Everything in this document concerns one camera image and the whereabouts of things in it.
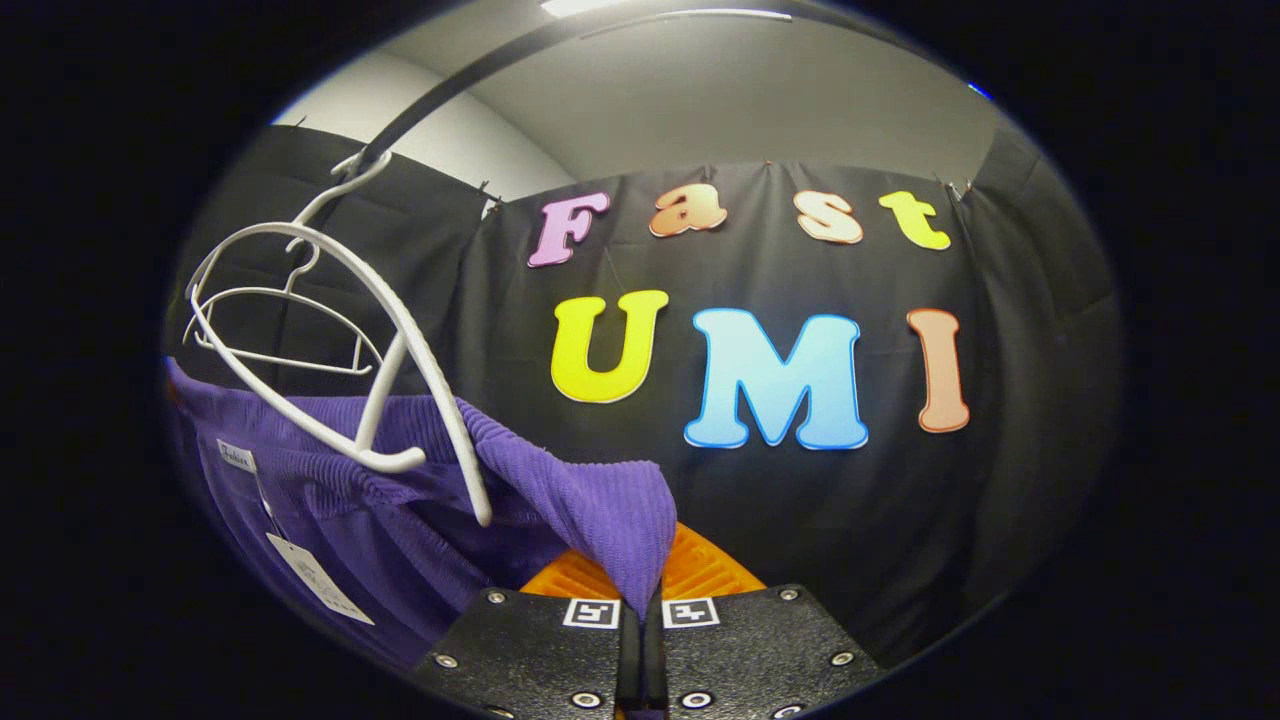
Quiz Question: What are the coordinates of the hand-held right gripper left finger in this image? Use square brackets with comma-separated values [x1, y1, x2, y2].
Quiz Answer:
[410, 548, 643, 720]

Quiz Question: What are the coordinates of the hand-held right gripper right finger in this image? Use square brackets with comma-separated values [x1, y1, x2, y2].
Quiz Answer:
[645, 520, 886, 720]

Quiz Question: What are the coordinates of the purple ribbed jacket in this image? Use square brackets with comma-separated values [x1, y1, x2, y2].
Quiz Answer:
[165, 358, 678, 671]

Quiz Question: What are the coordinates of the white clothes hanger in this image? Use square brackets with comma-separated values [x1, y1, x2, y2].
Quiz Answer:
[185, 148, 494, 528]
[190, 240, 386, 376]

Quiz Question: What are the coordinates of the black clothes rack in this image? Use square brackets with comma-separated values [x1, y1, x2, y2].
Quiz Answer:
[275, 5, 906, 396]

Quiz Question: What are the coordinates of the black backdrop cloth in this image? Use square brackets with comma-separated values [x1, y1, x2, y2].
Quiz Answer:
[165, 125, 1121, 666]

